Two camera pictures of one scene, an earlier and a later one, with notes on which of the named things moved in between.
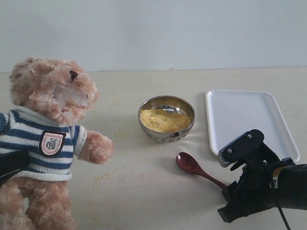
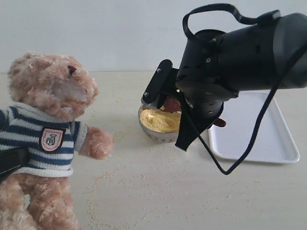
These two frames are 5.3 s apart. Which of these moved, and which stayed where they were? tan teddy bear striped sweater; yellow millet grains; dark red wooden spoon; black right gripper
Moved: dark red wooden spoon; black right gripper
Stayed: tan teddy bear striped sweater; yellow millet grains
